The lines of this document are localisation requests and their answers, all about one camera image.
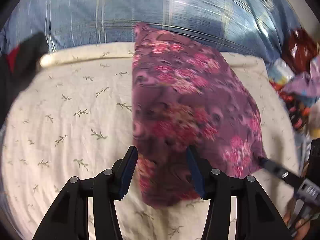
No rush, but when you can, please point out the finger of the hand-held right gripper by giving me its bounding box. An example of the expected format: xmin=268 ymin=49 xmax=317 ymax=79
xmin=259 ymin=156 xmax=304 ymax=188

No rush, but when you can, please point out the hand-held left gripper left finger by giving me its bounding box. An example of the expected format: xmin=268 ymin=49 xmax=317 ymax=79
xmin=32 ymin=145 xmax=138 ymax=240

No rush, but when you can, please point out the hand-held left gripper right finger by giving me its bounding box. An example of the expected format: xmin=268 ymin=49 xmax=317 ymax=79
xmin=187 ymin=146 xmax=292 ymax=240

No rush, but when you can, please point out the purple floral garment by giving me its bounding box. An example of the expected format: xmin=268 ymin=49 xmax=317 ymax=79
xmin=131 ymin=22 xmax=269 ymax=209

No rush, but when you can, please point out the person's right hand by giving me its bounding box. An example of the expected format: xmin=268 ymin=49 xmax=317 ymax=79
xmin=284 ymin=197 xmax=316 ymax=240

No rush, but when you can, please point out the cream leaf-print blanket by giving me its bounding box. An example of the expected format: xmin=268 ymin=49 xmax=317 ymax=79
xmin=0 ymin=41 xmax=300 ymax=240

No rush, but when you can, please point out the light blue printed cloth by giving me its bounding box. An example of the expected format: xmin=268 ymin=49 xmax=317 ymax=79
xmin=269 ymin=59 xmax=296 ymax=85

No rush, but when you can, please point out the brown-red cloth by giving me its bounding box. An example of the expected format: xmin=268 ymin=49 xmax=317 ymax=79
xmin=287 ymin=29 xmax=320 ymax=73

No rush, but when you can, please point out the dark cloth with red patch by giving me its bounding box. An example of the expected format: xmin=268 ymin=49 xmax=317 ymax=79
xmin=0 ymin=31 xmax=50 ymax=122

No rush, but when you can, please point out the blue plaid bedsheet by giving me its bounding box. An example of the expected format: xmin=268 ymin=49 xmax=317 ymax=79
xmin=0 ymin=0 xmax=310 ymax=64

